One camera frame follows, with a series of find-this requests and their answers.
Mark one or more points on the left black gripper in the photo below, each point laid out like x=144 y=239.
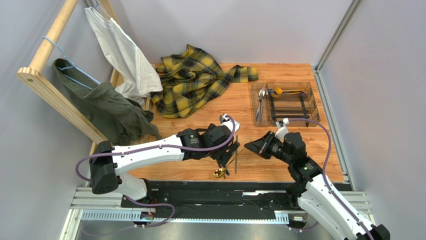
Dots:
x=223 y=156

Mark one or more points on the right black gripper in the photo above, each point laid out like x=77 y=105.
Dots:
x=263 y=146

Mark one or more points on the grey plastic knife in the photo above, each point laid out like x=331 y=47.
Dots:
x=236 y=158

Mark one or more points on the gold metal spoon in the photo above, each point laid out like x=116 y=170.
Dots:
x=222 y=171

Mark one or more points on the silver spoon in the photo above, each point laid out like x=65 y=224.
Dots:
x=265 y=95

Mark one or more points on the silver fork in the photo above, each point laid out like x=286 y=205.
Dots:
x=259 y=111

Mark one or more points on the yellow plastic spoon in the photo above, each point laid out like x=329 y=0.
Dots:
x=279 y=90
x=286 y=94

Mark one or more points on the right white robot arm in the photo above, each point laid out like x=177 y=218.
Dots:
x=312 y=191

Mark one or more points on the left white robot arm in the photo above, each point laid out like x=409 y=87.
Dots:
x=110 y=166

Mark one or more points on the clear plastic utensil organizer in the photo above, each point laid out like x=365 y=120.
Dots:
x=275 y=109

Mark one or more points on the yellow plaid shirt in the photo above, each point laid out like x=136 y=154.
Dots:
x=193 y=78

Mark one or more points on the olive green garment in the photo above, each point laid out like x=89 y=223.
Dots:
x=119 y=119

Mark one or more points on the white hanging garment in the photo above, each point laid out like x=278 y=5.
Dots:
x=140 y=79

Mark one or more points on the light blue hanger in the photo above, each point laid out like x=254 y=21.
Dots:
x=72 y=66

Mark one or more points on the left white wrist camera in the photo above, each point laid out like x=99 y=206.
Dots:
x=231 y=124

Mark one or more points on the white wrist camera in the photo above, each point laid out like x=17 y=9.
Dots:
x=231 y=124
x=282 y=128

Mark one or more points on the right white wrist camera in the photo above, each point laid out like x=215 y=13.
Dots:
x=282 y=128

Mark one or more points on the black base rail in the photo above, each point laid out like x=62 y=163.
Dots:
x=233 y=202

